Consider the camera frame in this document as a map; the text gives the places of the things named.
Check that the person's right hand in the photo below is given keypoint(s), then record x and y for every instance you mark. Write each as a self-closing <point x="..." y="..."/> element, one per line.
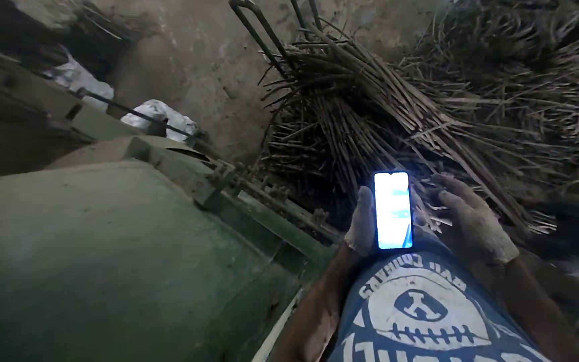
<point x="485" y="232"/>

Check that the person's left hand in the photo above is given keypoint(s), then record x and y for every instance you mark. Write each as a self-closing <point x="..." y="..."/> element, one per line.
<point x="361" y="230"/>

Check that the person's right thumb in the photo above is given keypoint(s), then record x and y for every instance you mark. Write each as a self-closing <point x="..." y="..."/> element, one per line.
<point x="453" y="202"/>

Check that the person's left thumb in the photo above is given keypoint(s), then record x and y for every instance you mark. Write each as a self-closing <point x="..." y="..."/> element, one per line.
<point x="365" y="202"/>

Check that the person's right fingers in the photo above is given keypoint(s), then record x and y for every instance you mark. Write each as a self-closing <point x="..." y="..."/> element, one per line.
<point x="459" y="188"/>

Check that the smartphone with lit screen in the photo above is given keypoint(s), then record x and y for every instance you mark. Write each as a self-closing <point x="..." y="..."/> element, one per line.
<point x="393" y="211"/>

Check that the person's left forearm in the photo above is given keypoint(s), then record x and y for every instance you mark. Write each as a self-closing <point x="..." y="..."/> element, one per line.
<point x="322" y="306"/>

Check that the person's right forearm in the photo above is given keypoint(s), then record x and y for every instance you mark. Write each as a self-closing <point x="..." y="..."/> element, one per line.
<point x="536" y="304"/>

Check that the person's body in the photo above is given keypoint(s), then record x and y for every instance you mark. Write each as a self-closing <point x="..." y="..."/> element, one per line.
<point x="420" y="281"/>

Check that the bundle of long brown stalks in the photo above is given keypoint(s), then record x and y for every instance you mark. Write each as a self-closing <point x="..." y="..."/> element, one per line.
<point x="390" y="85"/>

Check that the pile of tangled dry stalks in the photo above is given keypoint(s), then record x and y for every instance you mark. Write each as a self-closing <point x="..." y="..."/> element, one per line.
<point x="536" y="95"/>

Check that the white plastic sack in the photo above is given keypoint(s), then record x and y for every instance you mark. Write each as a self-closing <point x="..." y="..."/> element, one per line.
<point x="84" y="80"/>
<point x="153" y="111"/>

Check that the green metal machine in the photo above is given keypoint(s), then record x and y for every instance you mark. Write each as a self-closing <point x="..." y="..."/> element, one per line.
<point x="118" y="241"/>

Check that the bent metal bar frame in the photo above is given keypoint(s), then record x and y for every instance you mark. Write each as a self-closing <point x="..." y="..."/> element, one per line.
<point x="265" y="29"/>

